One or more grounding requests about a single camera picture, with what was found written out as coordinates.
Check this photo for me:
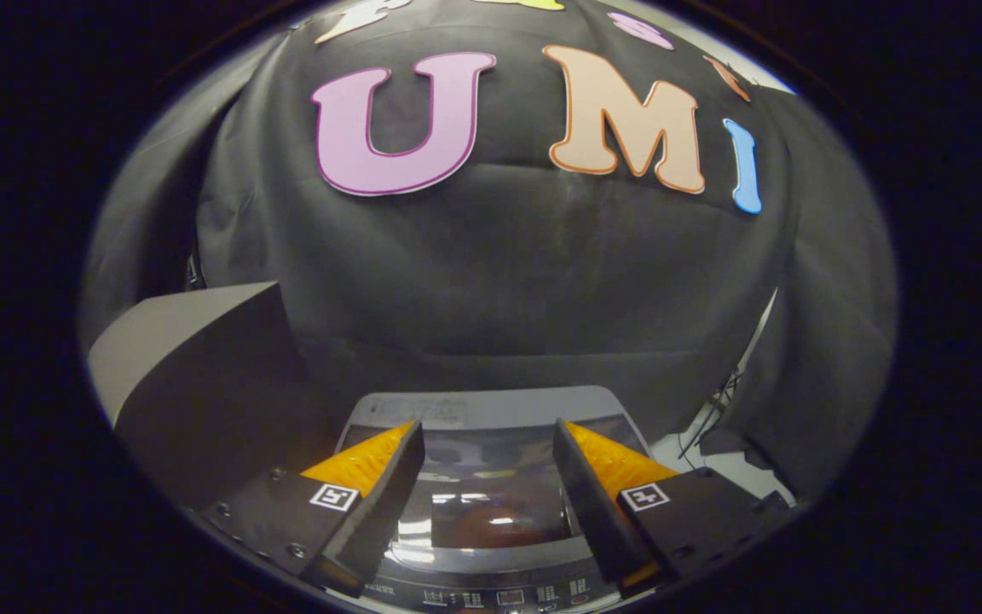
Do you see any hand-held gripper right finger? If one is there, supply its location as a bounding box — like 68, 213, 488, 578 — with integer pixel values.
553, 418, 790, 598

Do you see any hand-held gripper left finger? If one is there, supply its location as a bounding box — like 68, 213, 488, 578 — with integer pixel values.
201, 420, 425, 598

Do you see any dark washing machine lid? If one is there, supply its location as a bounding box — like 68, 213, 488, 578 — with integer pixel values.
338, 414, 652, 568

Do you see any grey washing machine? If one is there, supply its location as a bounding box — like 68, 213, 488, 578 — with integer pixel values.
333, 385, 656, 614

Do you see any black light stand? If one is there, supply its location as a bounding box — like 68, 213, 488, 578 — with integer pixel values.
677, 288, 780, 461

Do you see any grey cabinet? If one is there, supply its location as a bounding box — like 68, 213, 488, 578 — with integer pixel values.
86, 281, 343, 513

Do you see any black backdrop cloth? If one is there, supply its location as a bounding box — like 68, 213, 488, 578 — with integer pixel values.
80, 0, 899, 504

